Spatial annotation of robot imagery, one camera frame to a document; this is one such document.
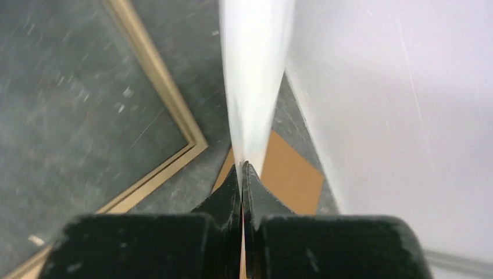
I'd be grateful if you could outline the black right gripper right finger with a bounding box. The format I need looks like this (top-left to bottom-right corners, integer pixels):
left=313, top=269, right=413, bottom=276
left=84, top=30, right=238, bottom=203
left=241, top=162, right=433, bottom=278

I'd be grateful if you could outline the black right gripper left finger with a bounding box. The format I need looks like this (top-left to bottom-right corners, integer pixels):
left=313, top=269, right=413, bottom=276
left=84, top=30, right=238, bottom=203
left=39, top=168, right=242, bottom=278

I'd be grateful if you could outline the landscape photo print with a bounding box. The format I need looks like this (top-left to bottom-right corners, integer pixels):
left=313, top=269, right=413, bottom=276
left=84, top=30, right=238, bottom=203
left=219, top=0, right=296, bottom=279

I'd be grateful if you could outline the brown backing board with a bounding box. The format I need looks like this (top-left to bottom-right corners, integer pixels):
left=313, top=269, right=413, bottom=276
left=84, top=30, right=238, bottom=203
left=210, top=129, right=326, bottom=216

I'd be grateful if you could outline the wooden picture frame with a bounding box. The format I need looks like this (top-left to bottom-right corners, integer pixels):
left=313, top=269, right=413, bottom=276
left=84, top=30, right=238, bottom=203
left=1, top=1, right=207, bottom=278

